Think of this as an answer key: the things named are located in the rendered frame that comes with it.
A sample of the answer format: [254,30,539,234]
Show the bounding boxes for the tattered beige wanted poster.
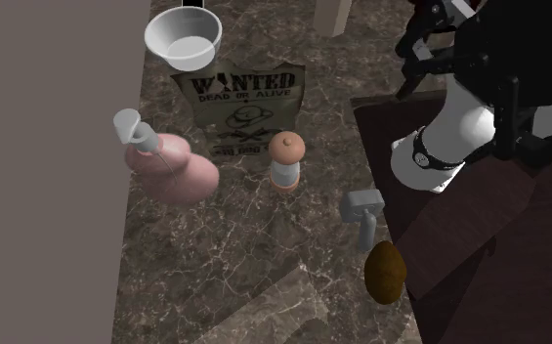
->
[170,60,307,159]

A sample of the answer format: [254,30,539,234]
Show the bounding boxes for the brown potato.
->
[362,239,408,307]

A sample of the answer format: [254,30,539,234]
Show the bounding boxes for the white pan with black handle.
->
[144,0,224,73]

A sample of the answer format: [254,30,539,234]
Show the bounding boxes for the beige block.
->
[313,0,354,39]

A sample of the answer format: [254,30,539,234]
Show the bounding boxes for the pink soap dispenser grey pump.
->
[112,107,221,207]

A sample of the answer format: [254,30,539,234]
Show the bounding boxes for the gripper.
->
[394,0,552,168]

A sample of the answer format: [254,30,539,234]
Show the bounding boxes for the wooden pepper mill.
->
[267,130,307,194]

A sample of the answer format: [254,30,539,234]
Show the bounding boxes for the grey brush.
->
[339,188,387,254]

